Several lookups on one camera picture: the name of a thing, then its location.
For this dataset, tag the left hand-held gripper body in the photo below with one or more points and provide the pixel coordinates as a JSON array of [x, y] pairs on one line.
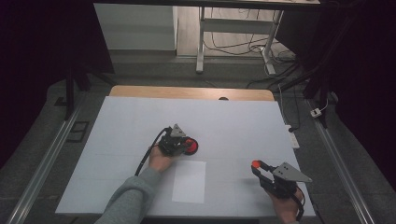
[[171, 144]]

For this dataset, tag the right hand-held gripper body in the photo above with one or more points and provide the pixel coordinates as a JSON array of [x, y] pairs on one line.
[[283, 186]]

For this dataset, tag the round red ink pad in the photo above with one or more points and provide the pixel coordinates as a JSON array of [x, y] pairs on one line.
[[195, 146]]

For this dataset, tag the small red ball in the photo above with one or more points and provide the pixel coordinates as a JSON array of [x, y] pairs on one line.
[[256, 164]]

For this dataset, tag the person's left hand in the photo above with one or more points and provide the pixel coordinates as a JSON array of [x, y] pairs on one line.
[[158, 161]]

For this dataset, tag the person's right hand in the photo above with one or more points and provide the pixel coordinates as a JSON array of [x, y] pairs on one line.
[[288, 208]]

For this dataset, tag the large white board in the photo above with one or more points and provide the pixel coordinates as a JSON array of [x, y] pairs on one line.
[[193, 115]]

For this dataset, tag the white paper sheet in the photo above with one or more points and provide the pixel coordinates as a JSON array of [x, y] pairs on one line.
[[189, 182]]

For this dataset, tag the white power strip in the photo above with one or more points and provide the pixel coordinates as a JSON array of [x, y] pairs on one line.
[[293, 138]]

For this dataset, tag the wooden table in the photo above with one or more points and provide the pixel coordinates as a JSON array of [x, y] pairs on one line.
[[186, 92]]

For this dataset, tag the small white plug adapter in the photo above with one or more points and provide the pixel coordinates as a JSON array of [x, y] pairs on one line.
[[316, 112]]

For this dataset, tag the black metal stand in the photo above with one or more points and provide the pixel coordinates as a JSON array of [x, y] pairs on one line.
[[70, 93], [323, 93]]

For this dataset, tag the white cabinet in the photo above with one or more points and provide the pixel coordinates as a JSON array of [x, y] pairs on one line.
[[137, 28]]

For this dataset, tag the aluminium floor rail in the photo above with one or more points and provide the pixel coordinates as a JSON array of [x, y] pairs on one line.
[[46, 163], [339, 163]]

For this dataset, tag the white desk frame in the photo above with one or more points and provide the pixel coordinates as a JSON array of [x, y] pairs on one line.
[[236, 26]]

